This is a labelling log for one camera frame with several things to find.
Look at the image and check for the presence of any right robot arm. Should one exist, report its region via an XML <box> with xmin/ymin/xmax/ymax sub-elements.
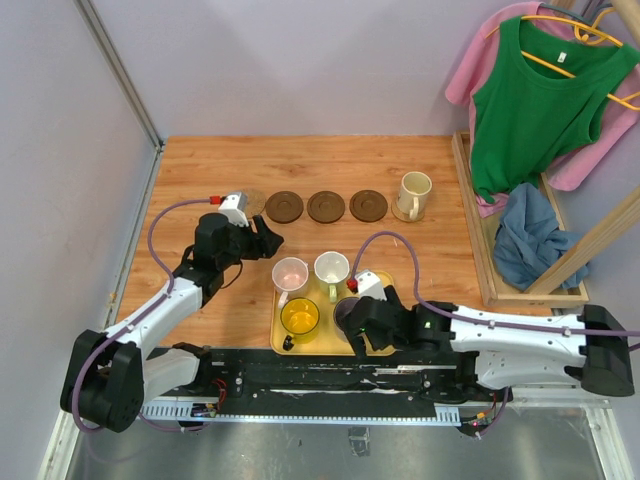
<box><xmin>336</xmin><ymin>287</ymin><xmax>635</xmax><ymax>400</ymax></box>

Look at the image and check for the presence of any cream cup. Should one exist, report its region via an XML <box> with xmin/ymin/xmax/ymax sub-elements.
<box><xmin>395</xmin><ymin>171</ymin><xmax>433</xmax><ymax>222</ymax></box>

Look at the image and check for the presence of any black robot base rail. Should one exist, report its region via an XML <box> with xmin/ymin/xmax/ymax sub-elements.
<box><xmin>142</xmin><ymin>349</ymin><xmax>513</xmax><ymax>432</ymax></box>

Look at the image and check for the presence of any pink translucent cup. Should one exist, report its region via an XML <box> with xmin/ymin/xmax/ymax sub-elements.
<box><xmin>272</xmin><ymin>257</ymin><xmax>309</xmax><ymax>309</ymax></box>

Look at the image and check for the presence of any yellow clothes hanger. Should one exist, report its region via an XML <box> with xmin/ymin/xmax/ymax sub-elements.
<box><xmin>487</xmin><ymin>4</ymin><xmax>640</xmax><ymax>112</ymax></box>

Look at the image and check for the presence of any brown coaster bottom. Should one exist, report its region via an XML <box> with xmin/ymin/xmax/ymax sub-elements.
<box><xmin>307</xmin><ymin>191</ymin><xmax>345</xmax><ymax>224</ymax></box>

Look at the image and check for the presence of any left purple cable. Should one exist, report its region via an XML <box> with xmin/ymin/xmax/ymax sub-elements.
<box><xmin>72</xmin><ymin>195</ymin><xmax>224</xmax><ymax>434</ymax></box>

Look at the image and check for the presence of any brown coaster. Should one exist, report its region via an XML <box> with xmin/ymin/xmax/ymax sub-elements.
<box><xmin>265</xmin><ymin>191</ymin><xmax>304</xmax><ymax>224</ymax></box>
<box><xmin>349</xmin><ymin>190</ymin><xmax>388</xmax><ymax>223</ymax></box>
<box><xmin>307</xmin><ymin>191</ymin><xmax>345</xmax><ymax>224</ymax></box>

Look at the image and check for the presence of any light wooden coaster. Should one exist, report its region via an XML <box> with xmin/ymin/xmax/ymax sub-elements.
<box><xmin>391</xmin><ymin>200</ymin><xmax>425</xmax><ymax>223</ymax></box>

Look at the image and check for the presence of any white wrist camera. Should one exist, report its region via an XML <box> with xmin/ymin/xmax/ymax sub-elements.
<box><xmin>354</xmin><ymin>270</ymin><xmax>387</xmax><ymax>301</ymax></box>
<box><xmin>218</xmin><ymin>191</ymin><xmax>249</xmax><ymax>227</ymax></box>

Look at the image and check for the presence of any aluminium corner post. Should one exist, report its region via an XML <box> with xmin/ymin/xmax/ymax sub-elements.
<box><xmin>73</xmin><ymin>0</ymin><xmax>165</xmax><ymax>152</ymax></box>

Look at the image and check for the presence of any wooden clothes rack frame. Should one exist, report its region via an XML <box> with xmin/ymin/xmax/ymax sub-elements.
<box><xmin>451</xmin><ymin>0</ymin><xmax>640</xmax><ymax>309</ymax></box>

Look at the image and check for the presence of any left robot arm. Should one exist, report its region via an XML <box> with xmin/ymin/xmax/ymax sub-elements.
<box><xmin>60</xmin><ymin>213</ymin><xmax>284</xmax><ymax>433</ymax></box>

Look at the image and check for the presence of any green tank top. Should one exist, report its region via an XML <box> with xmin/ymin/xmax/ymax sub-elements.
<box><xmin>471</xmin><ymin>16</ymin><xmax>639</xmax><ymax>203</ymax></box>

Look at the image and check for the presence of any purple cable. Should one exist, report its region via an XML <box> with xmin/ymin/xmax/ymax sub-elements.
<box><xmin>72</xmin><ymin>195</ymin><xmax>224</xmax><ymax>434</ymax></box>
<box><xmin>347</xmin><ymin>232</ymin><xmax>640</xmax><ymax>439</ymax></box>

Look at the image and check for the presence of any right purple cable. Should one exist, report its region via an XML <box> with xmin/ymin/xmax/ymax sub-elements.
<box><xmin>347</xmin><ymin>232</ymin><xmax>640</xmax><ymax>439</ymax></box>

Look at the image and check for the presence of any purple cup black handle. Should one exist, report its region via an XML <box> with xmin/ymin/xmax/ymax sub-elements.
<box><xmin>333</xmin><ymin>297</ymin><xmax>359</xmax><ymax>342</ymax></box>

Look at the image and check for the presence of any blue crumpled cloth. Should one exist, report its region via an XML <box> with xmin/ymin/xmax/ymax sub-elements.
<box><xmin>493</xmin><ymin>183</ymin><xmax>582</xmax><ymax>291</ymax></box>

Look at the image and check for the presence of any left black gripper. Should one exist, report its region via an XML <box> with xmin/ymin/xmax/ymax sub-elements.
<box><xmin>218</xmin><ymin>215</ymin><xmax>284</xmax><ymax>270</ymax></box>

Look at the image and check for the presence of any brown coaster top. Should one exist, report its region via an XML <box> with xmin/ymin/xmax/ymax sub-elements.
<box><xmin>349</xmin><ymin>190</ymin><xmax>388</xmax><ymax>223</ymax></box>

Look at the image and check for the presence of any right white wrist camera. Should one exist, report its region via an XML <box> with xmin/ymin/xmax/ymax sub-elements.
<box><xmin>354</xmin><ymin>270</ymin><xmax>387</xmax><ymax>301</ymax></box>

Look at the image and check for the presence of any white cup green handle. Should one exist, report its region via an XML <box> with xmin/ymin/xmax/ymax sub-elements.
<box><xmin>314</xmin><ymin>251</ymin><xmax>350</xmax><ymax>304</ymax></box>

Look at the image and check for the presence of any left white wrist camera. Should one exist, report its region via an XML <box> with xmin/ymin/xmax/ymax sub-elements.
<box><xmin>218</xmin><ymin>191</ymin><xmax>249</xmax><ymax>227</ymax></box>

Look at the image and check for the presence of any yellow cup black handle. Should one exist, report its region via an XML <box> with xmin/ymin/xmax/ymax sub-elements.
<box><xmin>280</xmin><ymin>298</ymin><xmax>320</xmax><ymax>352</ymax></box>

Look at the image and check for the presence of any woven rattan coaster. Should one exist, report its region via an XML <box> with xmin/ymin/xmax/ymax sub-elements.
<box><xmin>242</xmin><ymin>188</ymin><xmax>266</xmax><ymax>218</ymax></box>

